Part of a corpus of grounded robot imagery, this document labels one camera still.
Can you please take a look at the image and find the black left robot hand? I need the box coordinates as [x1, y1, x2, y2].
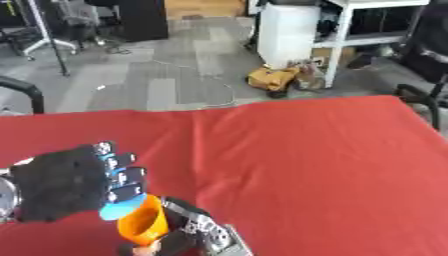
[8, 140, 149, 223]

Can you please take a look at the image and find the yellow bag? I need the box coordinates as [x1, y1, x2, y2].
[245, 65, 303, 94]

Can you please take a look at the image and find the black office chair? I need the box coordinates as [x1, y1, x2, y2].
[393, 0, 448, 132]

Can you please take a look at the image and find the white table frame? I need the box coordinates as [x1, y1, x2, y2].
[311, 0, 433, 90]

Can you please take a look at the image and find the orange cup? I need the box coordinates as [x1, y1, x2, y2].
[115, 194, 172, 248]

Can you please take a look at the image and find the light blue cup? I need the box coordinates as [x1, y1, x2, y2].
[98, 193, 149, 222]

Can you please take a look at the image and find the white-legged office chair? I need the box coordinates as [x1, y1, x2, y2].
[21, 0, 83, 62]

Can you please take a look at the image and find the black cabinet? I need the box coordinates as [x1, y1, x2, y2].
[117, 0, 172, 43]

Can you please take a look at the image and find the white floor cable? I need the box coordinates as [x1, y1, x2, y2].
[152, 59, 238, 110]

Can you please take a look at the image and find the cardboard box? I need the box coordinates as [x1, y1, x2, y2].
[309, 46, 359, 67]

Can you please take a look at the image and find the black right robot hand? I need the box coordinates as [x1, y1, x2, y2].
[117, 196, 233, 256]

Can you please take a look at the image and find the black chair armrest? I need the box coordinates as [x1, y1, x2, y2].
[0, 75, 48, 115]

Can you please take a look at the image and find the black tripod pole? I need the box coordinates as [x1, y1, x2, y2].
[33, 0, 72, 77]

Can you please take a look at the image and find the white cabinet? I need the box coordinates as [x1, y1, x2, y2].
[255, 2, 322, 70]

